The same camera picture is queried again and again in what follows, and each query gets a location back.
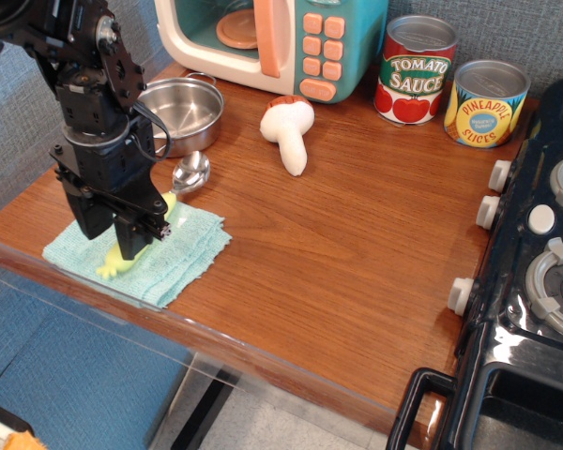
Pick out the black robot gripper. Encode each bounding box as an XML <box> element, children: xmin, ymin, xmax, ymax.
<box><xmin>50</xmin><ymin>126</ymin><xmax>170</xmax><ymax>261</ymax></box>

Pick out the orange object at corner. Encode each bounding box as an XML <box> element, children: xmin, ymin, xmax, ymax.
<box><xmin>0</xmin><ymin>407</ymin><xmax>46</xmax><ymax>450</ymax></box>

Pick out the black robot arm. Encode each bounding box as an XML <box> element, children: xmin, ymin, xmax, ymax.
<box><xmin>0</xmin><ymin>1</ymin><xmax>170</xmax><ymax>261</ymax></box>

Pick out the teal toy microwave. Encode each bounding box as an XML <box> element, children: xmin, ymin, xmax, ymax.
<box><xmin>155</xmin><ymin>1</ymin><xmax>388</xmax><ymax>104</ymax></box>

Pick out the black toy stove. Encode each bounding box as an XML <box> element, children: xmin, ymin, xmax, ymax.
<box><xmin>387</xmin><ymin>79</ymin><xmax>563</xmax><ymax>449</ymax></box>

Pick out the spoon with yellow-green handle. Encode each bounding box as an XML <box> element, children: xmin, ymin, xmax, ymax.
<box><xmin>96</xmin><ymin>151</ymin><xmax>210</xmax><ymax>280</ymax></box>

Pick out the plush mushroom toy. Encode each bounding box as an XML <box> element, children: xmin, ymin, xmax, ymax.
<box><xmin>260</xmin><ymin>95</ymin><xmax>315</xmax><ymax>176</ymax></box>

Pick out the tomato sauce can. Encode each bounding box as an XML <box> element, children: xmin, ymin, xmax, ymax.
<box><xmin>374</xmin><ymin>15</ymin><xmax>458</xmax><ymax>125</ymax></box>

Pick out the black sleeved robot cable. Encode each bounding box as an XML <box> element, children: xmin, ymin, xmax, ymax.
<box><xmin>130</xmin><ymin>101</ymin><xmax>173</xmax><ymax>163</ymax></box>

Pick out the pineapple slices can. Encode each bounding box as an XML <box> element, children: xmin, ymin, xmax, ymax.
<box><xmin>444</xmin><ymin>60</ymin><xmax>530</xmax><ymax>149</ymax></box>

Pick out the small steel pot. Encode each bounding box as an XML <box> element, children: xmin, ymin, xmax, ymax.
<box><xmin>139</xmin><ymin>72</ymin><xmax>224</xmax><ymax>158</ymax></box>

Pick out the light blue folded cloth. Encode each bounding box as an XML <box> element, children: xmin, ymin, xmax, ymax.
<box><xmin>42</xmin><ymin>194</ymin><xmax>232</xmax><ymax>308</ymax></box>

